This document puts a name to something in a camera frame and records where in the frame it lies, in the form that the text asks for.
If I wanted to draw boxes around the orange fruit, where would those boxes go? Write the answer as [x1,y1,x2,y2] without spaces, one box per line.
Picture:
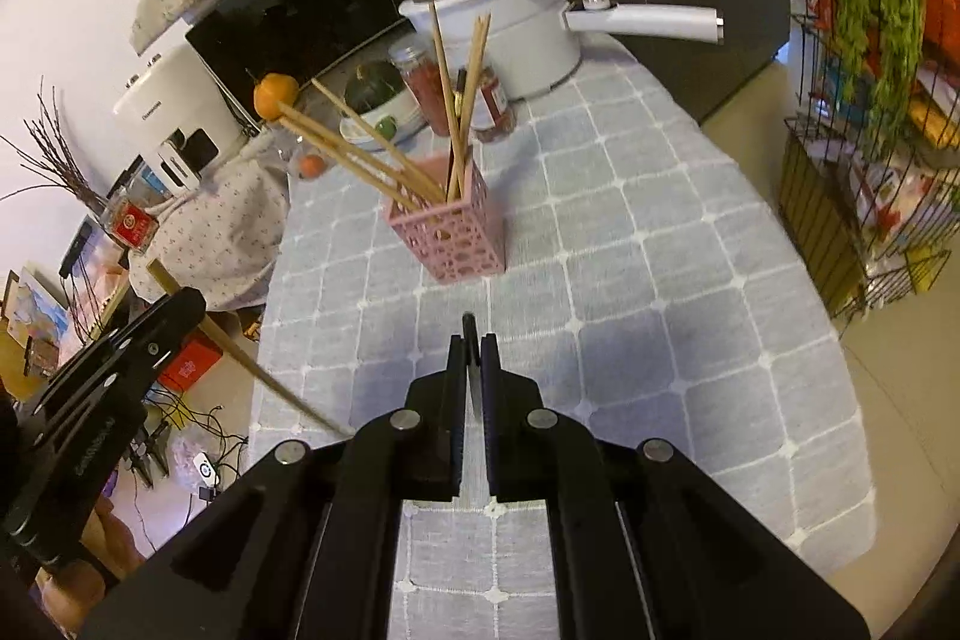
[253,73,302,122]

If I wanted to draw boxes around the person's left hand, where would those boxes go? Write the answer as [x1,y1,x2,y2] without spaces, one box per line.
[34,509,155,637]

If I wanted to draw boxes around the pink perforated chopstick holder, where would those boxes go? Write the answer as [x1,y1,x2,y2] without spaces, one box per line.
[386,152,508,286]

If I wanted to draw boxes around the red label bottle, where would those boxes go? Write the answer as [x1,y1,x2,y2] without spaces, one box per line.
[111,190,160,253]

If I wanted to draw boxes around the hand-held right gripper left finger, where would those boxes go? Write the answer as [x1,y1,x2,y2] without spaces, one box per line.
[79,334,464,640]

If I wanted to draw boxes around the black cables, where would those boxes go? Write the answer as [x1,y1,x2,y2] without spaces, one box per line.
[131,385,250,506]

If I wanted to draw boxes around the red glass jar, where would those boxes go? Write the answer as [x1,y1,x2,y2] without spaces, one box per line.
[388,38,452,137]

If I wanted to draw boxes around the white kitchen appliance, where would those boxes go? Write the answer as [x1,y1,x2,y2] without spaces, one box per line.
[112,42,250,193]

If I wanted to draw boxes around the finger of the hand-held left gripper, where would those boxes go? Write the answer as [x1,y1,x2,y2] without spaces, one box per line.
[34,329,188,432]
[96,287,208,356]

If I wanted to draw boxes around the white pot with handle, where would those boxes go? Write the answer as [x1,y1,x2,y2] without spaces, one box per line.
[397,0,726,103]

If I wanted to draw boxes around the black microwave oven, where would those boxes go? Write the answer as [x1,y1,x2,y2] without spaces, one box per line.
[184,0,410,112]

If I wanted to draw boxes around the red jar with label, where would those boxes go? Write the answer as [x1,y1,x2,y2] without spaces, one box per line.
[471,64,520,145]

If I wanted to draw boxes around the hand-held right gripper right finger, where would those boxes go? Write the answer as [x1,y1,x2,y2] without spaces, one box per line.
[481,333,871,640]

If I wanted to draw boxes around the black wire rack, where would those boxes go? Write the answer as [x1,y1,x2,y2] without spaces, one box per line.
[775,0,960,341]

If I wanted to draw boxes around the floral cloth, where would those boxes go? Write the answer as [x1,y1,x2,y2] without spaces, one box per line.
[129,143,295,313]

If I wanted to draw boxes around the dried twigs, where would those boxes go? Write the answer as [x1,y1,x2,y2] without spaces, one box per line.
[0,76,110,215]

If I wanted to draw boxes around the grey checked tablecloth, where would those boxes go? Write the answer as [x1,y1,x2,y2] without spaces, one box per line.
[247,32,880,640]

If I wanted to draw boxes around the green squash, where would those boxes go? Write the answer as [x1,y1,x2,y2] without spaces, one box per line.
[343,61,415,120]

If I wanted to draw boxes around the red box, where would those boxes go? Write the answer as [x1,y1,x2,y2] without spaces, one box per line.
[156,340,224,395]

